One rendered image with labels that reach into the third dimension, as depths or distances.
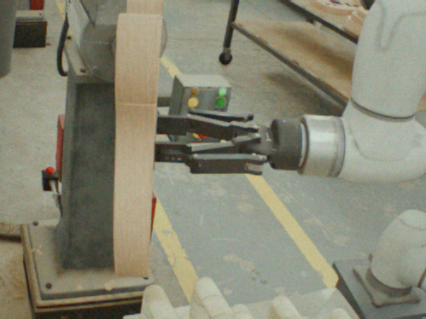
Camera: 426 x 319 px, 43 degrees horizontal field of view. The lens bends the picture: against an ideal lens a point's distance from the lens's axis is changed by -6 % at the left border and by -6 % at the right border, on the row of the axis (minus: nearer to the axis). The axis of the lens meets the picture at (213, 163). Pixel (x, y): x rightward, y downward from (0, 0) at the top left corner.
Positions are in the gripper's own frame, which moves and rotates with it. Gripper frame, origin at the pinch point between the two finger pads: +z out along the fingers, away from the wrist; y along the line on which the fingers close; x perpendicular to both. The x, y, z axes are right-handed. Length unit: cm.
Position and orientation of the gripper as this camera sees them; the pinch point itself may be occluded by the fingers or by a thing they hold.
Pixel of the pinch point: (156, 137)
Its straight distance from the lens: 81.6
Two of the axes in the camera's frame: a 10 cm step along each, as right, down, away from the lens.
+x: 1.0, -8.4, -5.4
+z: -9.9, -0.5, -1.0
